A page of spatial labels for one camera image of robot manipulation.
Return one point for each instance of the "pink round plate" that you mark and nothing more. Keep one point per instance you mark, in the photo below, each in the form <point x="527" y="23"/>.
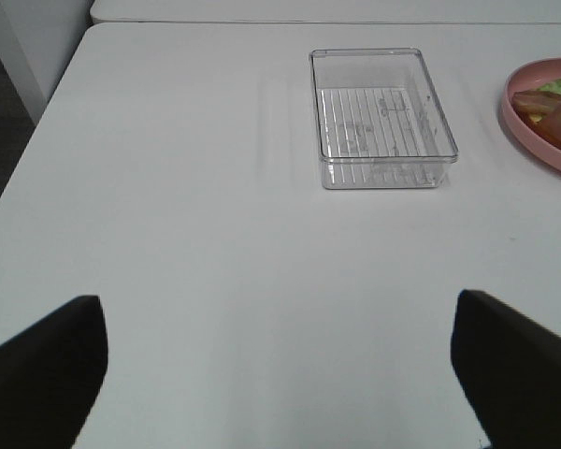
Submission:
<point x="529" y="76"/>

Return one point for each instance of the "left clear plastic bin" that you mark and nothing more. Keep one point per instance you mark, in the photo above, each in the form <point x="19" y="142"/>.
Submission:
<point x="380" y="124"/>

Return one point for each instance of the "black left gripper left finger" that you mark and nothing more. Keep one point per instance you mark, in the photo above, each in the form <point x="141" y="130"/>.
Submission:
<point x="51" y="374"/>

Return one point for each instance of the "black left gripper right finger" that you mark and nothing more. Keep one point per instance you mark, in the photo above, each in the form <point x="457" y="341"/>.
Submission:
<point x="509" y="368"/>

